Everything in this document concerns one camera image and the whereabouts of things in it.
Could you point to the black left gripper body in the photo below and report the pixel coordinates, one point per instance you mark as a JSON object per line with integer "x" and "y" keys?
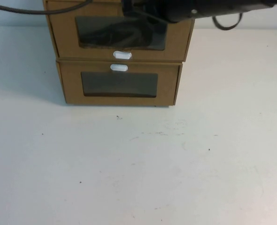
{"x": 166, "y": 10}

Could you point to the cardboard drawer with curved-edge window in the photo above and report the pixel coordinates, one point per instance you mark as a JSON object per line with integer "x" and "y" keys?
{"x": 63, "y": 35}

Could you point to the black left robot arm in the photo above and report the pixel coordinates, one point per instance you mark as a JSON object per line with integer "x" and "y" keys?
{"x": 223, "y": 9}

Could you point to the cardboard shell of base box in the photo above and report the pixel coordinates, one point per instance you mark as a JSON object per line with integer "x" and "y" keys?
{"x": 152, "y": 62}

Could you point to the cardboard shell of stacked box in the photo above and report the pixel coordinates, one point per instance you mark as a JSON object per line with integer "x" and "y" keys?
{"x": 82, "y": 58}

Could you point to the cardboard drawer with straight-edge window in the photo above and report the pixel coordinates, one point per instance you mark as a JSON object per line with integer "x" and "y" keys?
{"x": 70, "y": 70}

